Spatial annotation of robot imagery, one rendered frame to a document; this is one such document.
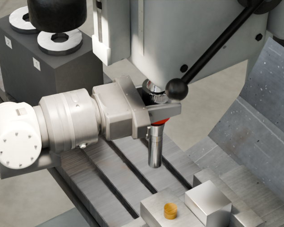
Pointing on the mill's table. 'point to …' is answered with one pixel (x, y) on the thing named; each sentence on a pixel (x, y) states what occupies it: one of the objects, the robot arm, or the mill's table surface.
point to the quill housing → (189, 37)
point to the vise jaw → (148, 203)
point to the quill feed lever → (209, 54)
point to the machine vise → (242, 200)
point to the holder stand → (43, 59)
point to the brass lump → (170, 211)
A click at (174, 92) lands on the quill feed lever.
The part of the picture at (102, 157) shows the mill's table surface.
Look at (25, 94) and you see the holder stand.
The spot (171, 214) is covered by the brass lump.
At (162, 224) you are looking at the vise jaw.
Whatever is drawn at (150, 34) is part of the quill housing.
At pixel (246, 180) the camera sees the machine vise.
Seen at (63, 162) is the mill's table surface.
